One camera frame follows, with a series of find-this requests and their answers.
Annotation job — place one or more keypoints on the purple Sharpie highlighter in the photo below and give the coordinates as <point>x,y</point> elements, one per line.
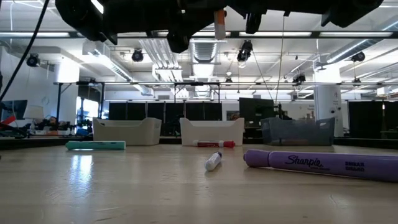
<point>320,165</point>

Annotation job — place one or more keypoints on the black cap white marker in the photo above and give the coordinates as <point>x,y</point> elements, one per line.
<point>213,162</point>

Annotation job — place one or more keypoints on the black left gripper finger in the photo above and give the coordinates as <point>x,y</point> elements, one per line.
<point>200,15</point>

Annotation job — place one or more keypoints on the white round column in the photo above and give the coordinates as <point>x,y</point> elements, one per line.
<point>328,109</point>

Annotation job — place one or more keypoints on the white plastic bin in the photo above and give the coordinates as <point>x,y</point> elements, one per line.
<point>211,130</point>
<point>127,132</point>

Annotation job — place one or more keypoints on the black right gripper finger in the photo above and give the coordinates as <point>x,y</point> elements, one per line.
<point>236,4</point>

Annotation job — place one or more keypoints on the dark computer monitor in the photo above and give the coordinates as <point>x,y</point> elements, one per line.
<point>12,109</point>

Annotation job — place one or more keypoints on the silver ventilation duct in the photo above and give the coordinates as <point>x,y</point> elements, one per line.
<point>203,51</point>

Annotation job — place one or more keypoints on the black metal workstation frame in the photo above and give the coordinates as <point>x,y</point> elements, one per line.
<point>59,102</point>

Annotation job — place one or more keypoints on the black partition panels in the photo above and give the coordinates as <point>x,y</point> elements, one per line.
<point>365,119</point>
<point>171,112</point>

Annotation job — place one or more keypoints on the small hanging ceiling lamp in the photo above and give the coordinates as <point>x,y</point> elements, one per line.
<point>229,80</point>

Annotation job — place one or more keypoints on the black ceiling spotlight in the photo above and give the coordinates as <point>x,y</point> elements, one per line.
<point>137,56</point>
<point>358,57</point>
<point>299,78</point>
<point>33,60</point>

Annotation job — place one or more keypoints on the black overhead camera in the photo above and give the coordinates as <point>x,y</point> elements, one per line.
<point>245,51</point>

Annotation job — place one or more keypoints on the white table lamp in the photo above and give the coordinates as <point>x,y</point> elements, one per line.
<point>33,112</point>

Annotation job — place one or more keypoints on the black screen on stand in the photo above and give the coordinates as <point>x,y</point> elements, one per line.
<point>255,110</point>

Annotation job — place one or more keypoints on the grey translucent plastic bin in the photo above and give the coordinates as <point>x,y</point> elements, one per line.
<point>297,133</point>

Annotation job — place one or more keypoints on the teal highlighter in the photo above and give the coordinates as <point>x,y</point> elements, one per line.
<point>96,145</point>

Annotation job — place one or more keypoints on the overhead bar with light strips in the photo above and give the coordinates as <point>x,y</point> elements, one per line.
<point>234,34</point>

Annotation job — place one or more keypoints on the dark red marker white band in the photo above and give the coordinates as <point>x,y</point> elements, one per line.
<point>214,144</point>

